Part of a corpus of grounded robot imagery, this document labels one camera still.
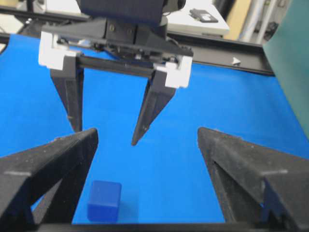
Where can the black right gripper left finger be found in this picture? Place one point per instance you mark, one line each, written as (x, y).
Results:
(43, 184)

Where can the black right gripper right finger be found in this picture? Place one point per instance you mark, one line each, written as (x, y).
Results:
(254, 183)

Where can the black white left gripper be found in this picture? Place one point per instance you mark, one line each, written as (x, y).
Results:
(129, 42)

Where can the blue block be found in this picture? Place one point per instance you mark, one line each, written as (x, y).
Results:
(104, 201)

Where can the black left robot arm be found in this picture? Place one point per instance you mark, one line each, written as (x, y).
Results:
(141, 12)

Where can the blue table mat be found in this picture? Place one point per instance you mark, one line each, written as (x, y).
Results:
(164, 178)

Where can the white side table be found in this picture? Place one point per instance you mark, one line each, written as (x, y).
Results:
(180, 21)

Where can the black device on table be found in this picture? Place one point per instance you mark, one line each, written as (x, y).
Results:
(202, 16)

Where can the green backdrop board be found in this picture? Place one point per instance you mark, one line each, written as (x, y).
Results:
(288, 55)

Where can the black aluminium table frame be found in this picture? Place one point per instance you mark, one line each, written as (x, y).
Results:
(207, 50)

